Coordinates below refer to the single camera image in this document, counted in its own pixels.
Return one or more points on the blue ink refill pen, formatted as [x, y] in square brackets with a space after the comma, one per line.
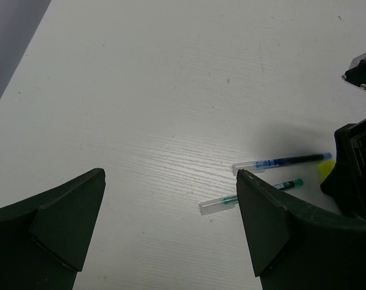
[262, 165]

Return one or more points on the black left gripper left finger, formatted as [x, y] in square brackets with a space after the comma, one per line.
[44, 239]

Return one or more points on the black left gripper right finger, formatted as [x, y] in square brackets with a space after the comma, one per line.
[296, 245]

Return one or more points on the yellow cap black highlighter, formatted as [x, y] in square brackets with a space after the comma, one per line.
[325, 168]

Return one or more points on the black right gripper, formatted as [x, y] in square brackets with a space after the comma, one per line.
[347, 182]

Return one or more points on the green ink refill pen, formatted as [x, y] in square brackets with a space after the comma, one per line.
[229, 202]

